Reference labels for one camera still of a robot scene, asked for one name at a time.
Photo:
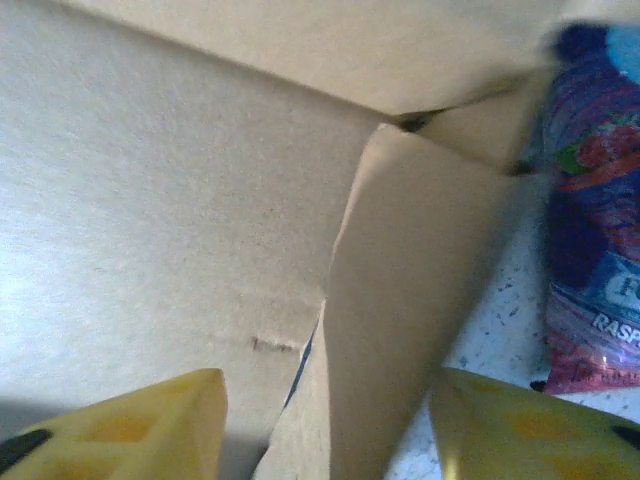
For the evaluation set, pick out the raspberry snack bag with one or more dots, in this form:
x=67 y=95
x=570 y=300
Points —
x=595 y=225

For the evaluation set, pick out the brown cardboard paper box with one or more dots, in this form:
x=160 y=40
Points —
x=200 y=200

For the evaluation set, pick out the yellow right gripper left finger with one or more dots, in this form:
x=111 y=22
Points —
x=150 y=435

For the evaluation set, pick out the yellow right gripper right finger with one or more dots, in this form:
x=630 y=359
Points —
x=500 y=440

